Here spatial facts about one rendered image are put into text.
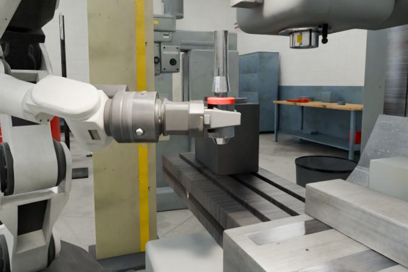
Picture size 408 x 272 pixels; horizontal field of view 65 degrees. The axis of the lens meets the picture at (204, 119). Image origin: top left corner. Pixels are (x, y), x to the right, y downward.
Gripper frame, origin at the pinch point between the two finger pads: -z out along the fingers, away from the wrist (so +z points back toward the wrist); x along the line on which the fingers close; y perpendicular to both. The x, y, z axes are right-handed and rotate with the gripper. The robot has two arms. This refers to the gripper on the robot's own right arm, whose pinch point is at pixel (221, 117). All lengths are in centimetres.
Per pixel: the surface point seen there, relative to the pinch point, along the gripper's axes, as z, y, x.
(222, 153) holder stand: -2.6, 12.3, 26.4
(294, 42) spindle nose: -11.9, -12.7, -1.3
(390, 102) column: -45, -1, 24
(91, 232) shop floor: 91, 117, 200
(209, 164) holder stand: 0.4, 16.5, 32.2
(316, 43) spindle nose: -15.3, -12.4, -2.1
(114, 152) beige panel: 59, 40, 157
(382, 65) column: -44, -11, 27
